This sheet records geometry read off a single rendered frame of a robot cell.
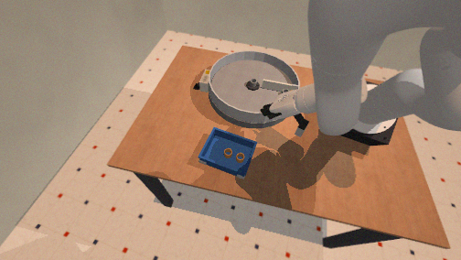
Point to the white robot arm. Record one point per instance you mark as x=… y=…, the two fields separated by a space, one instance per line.
x=344 y=38

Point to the blue crate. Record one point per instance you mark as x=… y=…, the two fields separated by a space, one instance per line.
x=212 y=153

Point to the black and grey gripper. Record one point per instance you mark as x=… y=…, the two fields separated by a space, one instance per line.
x=284 y=106

